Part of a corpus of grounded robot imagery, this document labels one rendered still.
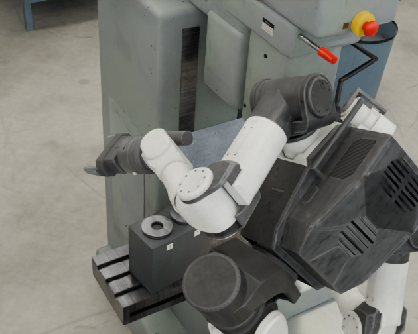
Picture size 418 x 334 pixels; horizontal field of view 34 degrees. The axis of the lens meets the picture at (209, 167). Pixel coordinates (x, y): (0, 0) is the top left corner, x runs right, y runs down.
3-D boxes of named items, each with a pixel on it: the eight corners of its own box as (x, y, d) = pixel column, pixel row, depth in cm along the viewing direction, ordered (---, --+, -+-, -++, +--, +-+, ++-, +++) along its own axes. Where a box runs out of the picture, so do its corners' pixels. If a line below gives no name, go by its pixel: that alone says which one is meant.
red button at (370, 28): (378, 36, 164) (382, 21, 161) (365, 40, 162) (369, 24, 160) (369, 30, 166) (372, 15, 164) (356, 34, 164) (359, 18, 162)
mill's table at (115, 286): (428, 201, 255) (434, 185, 251) (123, 326, 202) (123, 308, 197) (386, 167, 271) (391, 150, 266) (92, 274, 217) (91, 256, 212)
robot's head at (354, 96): (375, 133, 152) (391, 108, 154) (344, 109, 151) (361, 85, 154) (361, 142, 157) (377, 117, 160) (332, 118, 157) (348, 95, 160)
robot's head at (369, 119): (379, 154, 152) (400, 122, 153) (342, 125, 151) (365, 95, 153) (367, 158, 158) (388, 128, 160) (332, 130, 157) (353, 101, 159)
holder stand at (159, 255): (209, 263, 213) (213, 215, 201) (152, 295, 201) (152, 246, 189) (186, 241, 220) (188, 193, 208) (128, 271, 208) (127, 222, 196)
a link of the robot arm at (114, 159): (111, 187, 166) (141, 189, 158) (85, 160, 161) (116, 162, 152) (139, 149, 172) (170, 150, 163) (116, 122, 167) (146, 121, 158)
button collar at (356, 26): (372, 34, 167) (377, 11, 163) (353, 39, 164) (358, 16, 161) (367, 30, 168) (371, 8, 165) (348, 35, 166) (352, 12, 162)
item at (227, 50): (298, 95, 217) (310, 19, 201) (233, 113, 207) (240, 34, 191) (264, 67, 230) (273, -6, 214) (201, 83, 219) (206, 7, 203)
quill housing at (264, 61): (329, 135, 206) (349, 39, 186) (272, 154, 197) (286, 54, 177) (291, 104, 218) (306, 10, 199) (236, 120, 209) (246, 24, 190)
